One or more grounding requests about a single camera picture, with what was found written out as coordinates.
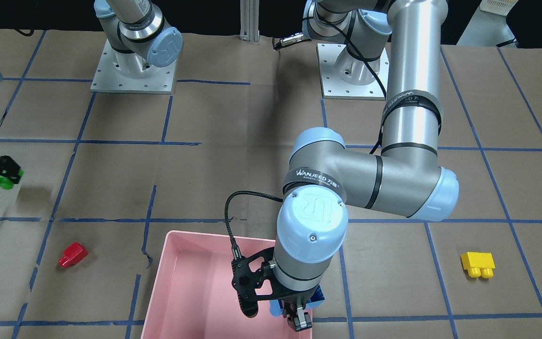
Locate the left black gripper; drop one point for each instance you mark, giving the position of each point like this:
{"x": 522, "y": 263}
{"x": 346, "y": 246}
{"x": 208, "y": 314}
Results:
{"x": 294, "y": 303}

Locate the blue toy block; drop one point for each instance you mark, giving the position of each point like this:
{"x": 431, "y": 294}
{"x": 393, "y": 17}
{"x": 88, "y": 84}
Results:
{"x": 277, "y": 307}

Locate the yellow toy block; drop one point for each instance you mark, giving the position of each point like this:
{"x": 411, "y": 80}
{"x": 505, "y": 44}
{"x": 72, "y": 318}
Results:
{"x": 478, "y": 264}

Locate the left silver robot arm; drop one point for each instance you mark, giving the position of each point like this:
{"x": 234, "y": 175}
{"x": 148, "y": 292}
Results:
{"x": 324, "y": 177}

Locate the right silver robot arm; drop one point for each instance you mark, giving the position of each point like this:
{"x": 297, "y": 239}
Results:
{"x": 138, "y": 26}

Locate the pink plastic box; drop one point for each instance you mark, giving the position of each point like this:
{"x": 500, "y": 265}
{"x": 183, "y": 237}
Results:
{"x": 192, "y": 295}

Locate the brown paper table cover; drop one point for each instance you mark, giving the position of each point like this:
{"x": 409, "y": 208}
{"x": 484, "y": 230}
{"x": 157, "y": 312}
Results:
{"x": 116, "y": 173}

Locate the red toy block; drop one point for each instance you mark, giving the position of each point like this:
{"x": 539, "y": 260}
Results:
{"x": 72, "y": 255}

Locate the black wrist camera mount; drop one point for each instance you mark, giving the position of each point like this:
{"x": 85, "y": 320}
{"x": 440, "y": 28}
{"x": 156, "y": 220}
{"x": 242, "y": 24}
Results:
{"x": 245, "y": 282}

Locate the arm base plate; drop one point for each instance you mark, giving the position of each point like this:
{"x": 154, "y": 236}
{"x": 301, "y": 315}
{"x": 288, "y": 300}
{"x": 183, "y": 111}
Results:
{"x": 119, "y": 73}
{"x": 344, "y": 77}

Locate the aluminium frame post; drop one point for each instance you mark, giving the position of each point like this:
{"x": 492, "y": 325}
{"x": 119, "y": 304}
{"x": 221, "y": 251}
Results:
{"x": 249, "y": 21}

